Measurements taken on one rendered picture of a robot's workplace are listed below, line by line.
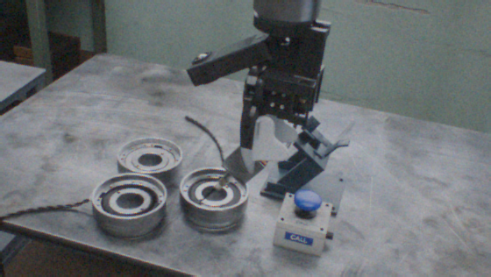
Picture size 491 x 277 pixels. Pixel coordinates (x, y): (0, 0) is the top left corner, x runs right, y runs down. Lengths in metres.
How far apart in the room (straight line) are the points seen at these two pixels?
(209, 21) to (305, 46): 1.88
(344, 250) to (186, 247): 0.23
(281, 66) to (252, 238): 0.28
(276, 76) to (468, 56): 1.81
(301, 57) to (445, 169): 0.51
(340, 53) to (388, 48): 0.21
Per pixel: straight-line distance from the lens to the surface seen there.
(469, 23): 2.30
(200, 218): 0.74
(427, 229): 0.85
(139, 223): 0.72
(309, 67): 0.58
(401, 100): 2.41
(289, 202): 0.75
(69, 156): 0.92
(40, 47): 2.27
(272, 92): 0.60
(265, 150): 0.63
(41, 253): 1.11
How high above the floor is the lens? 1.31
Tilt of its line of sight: 30 degrees down
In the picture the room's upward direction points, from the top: 7 degrees clockwise
